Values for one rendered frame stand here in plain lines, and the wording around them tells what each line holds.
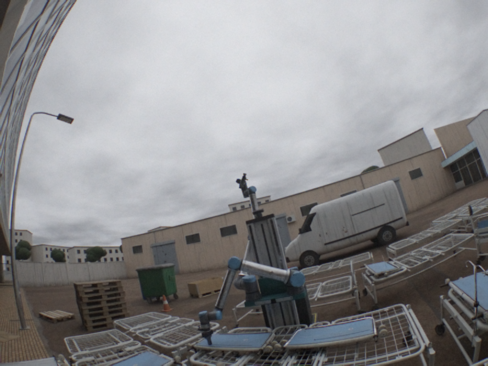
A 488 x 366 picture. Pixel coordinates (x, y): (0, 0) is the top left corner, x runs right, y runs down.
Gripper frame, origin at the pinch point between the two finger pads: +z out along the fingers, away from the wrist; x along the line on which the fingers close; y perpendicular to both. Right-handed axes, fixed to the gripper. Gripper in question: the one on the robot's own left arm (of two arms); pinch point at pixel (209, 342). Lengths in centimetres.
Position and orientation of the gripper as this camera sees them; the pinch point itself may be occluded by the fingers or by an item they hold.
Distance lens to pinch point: 226.9
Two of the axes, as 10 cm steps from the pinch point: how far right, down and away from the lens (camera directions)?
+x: 4.0, 2.5, 8.8
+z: 2.0, 9.2, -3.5
